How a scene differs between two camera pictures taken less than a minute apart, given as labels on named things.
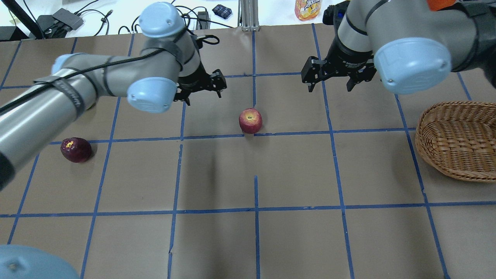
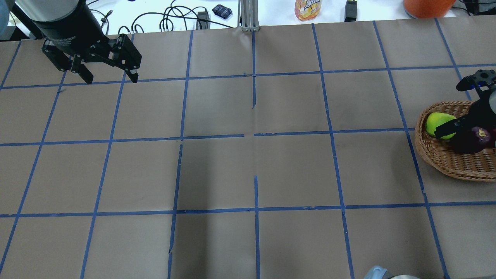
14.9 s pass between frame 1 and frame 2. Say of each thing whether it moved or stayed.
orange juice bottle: stayed
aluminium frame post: stayed
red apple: moved
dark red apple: moved
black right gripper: moved
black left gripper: moved
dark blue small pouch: stayed
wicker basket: stayed
